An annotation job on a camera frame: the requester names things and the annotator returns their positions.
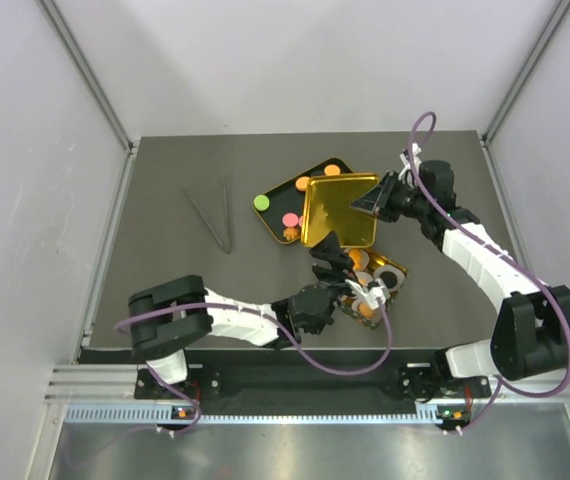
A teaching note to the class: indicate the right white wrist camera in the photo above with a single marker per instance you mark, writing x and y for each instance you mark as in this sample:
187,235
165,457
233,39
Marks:
410,159

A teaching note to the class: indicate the black metal tweezers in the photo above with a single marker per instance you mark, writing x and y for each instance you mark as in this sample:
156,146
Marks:
210,202

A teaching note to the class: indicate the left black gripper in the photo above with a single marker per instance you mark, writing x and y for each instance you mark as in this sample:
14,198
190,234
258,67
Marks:
328,249

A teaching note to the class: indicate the gold tin lid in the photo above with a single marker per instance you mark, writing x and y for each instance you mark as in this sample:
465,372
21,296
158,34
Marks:
327,208

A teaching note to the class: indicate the round orange cookie left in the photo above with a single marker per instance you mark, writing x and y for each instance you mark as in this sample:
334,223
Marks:
301,183

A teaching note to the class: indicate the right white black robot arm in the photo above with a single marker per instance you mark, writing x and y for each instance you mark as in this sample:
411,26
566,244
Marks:
532,332

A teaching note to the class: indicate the black round cookie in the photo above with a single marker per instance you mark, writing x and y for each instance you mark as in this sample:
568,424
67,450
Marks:
389,279

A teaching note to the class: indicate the white slotted cable duct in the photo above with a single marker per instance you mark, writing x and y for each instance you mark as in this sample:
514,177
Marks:
170,414

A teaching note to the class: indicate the orange fish cookie in tin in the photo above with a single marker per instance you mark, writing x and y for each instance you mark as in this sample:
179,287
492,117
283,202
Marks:
360,259

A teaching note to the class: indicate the green christmas cookie tin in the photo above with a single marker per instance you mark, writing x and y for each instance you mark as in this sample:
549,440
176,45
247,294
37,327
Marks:
376,260

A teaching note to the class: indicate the round orange cookie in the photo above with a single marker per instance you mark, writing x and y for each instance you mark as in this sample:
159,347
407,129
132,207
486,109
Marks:
332,170
301,183

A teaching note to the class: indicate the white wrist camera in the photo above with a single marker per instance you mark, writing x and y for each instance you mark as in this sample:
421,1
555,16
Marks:
410,159
375,294

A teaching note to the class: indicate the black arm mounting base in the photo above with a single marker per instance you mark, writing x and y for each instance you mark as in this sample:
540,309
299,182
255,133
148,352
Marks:
398,382

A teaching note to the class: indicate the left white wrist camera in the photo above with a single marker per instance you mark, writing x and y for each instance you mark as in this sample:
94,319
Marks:
375,294

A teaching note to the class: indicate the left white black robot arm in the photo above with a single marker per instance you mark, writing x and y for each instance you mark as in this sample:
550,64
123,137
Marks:
165,319

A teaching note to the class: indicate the round orange cookie top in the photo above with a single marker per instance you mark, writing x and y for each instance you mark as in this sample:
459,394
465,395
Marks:
332,170

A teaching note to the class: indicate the green round cookie left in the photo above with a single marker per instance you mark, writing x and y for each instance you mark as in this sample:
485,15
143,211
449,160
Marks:
261,202

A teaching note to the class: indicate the white paper cookie cup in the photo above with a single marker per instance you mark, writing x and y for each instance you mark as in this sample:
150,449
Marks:
364,278
391,268
363,313

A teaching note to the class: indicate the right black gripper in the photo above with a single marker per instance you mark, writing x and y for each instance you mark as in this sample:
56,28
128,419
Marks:
379,200

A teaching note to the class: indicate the black cookie tray gold rim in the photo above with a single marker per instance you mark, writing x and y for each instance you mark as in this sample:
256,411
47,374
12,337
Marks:
286,198

